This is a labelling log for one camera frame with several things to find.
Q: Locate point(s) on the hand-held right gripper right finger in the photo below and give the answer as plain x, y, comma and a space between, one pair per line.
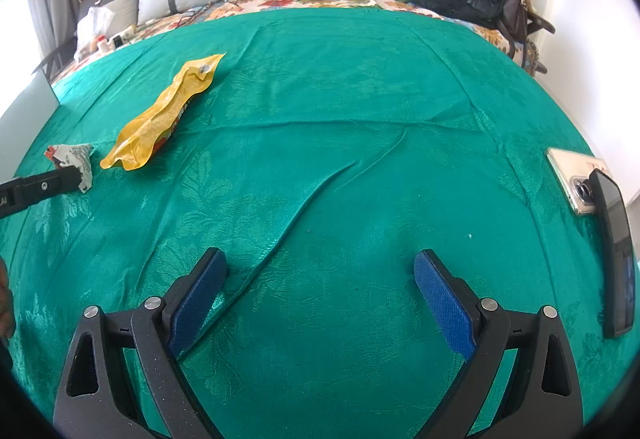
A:
442, 304

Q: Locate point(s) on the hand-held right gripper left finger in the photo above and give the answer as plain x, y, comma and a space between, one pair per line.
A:
195, 309

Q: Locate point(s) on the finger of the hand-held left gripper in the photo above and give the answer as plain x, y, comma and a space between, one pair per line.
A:
35, 191

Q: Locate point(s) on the small red white packet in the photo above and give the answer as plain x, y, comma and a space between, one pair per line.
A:
75, 154

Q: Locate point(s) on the grey laptop lid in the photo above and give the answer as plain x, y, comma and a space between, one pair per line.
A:
25, 119

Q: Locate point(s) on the long golden snack packet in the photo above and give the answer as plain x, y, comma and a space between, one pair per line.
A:
160, 114

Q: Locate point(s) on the person's left hand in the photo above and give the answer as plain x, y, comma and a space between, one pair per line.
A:
6, 299

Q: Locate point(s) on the small red-capped bottle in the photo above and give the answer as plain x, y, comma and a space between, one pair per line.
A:
102, 44

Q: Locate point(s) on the white power strip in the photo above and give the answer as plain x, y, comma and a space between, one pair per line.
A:
120, 39

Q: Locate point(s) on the clear plastic bag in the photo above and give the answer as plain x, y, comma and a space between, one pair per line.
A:
95, 26

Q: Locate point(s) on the beige smartphone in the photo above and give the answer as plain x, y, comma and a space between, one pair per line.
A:
567, 174

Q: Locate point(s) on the black smartphone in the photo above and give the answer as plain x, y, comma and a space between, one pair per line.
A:
617, 254

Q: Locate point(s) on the green bedspread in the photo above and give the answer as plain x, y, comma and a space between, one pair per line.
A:
350, 144

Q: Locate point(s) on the floral bed sheet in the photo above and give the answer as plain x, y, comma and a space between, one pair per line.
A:
320, 1

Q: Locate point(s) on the black chair frame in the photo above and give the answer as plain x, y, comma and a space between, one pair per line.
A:
52, 56

